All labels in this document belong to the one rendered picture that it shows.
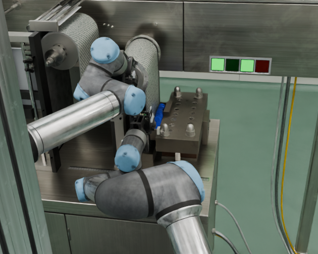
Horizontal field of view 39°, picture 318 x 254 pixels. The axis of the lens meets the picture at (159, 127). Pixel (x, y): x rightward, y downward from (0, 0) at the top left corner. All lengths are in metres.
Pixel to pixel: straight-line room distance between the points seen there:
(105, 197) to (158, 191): 0.13
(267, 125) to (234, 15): 2.14
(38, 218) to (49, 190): 1.11
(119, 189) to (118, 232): 0.64
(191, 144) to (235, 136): 2.03
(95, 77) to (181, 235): 0.50
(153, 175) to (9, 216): 0.60
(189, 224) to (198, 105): 0.91
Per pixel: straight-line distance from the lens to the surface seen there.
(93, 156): 1.84
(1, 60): 0.47
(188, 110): 1.86
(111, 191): 1.09
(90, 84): 1.27
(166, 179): 1.08
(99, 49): 1.28
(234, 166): 3.33
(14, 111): 0.50
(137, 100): 1.19
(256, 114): 4.03
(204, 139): 1.85
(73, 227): 1.74
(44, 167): 1.79
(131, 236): 1.69
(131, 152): 1.40
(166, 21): 1.88
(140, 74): 1.61
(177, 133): 1.70
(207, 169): 1.74
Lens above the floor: 1.91
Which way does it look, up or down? 30 degrees down
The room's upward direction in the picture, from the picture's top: 2 degrees counter-clockwise
